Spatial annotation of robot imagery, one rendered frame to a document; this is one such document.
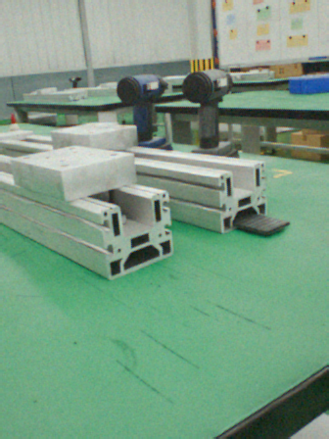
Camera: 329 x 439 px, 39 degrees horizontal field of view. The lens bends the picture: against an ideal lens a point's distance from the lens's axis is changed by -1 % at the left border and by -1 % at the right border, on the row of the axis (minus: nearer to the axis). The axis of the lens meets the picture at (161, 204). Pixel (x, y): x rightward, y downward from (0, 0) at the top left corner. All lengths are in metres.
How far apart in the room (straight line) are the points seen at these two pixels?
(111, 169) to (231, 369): 0.32
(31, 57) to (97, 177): 12.46
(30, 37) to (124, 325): 12.71
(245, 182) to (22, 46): 12.38
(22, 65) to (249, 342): 12.63
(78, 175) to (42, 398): 0.29
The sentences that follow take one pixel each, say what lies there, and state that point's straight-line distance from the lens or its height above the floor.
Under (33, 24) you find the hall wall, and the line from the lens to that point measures 13.18.
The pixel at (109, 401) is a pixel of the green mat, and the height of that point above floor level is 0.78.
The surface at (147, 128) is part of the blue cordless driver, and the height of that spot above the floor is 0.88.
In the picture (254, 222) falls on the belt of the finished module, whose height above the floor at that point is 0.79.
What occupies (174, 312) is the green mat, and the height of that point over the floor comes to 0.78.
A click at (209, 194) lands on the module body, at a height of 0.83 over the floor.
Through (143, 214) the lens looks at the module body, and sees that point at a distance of 0.58.
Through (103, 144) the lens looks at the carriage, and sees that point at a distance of 0.89.
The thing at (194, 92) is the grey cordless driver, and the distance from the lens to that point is 0.90.
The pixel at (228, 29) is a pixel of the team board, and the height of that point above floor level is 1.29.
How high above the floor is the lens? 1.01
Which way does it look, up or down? 16 degrees down
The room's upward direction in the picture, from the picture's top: 5 degrees counter-clockwise
